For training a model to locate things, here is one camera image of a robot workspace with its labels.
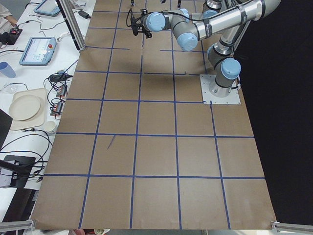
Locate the beige tray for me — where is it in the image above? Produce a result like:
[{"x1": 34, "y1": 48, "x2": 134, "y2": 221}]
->
[{"x1": 9, "y1": 88, "x2": 46, "y2": 131}]

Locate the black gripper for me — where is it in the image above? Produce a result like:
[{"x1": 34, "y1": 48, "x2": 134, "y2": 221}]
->
[{"x1": 144, "y1": 30, "x2": 152, "y2": 39}]

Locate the aluminium frame post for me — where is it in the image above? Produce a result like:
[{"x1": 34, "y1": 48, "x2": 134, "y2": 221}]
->
[{"x1": 56, "y1": 0, "x2": 86, "y2": 51}]

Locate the blue plastic cup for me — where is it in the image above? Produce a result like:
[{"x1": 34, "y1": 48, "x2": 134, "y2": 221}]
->
[{"x1": 0, "y1": 62, "x2": 16, "y2": 78}]

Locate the white paper cup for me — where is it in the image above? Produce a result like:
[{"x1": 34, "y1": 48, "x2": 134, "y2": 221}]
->
[{"x1": 43, "y1": 121, "x2": 58, "y2": 135}]

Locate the teach pendant tablet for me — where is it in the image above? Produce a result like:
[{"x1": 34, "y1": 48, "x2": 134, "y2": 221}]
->
[
  {"x1": 34, "y1": 0, "x2": 60, "y2": 16},
  {"x1": 19, "y1": 37, "x2": 57, "y2": 66}
]

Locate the beige round plate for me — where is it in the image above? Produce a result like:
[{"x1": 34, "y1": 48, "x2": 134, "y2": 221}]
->
[{"x1": 9, "y1": 94, "x2": 41, "y2": 121}]

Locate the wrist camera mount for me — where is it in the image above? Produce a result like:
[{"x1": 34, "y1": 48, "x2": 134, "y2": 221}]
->
[{"x1": 128, "y1": 8, "x2": 148, "y2": 36}]

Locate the black camera stand base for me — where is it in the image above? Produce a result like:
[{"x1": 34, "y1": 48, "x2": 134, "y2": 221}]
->
[{"x1": 0, "y1": 155, "x2": 36, "y2": 188}]

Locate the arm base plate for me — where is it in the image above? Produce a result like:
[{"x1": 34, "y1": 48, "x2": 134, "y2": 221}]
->
[{"x1": 200, "y1": 74, "x2": 241, "y2": 105}]

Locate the black power adapter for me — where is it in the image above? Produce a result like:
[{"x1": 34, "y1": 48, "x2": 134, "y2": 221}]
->
[{"x1": 78, "y1": 10, "x2": 91, "y2": 19}]

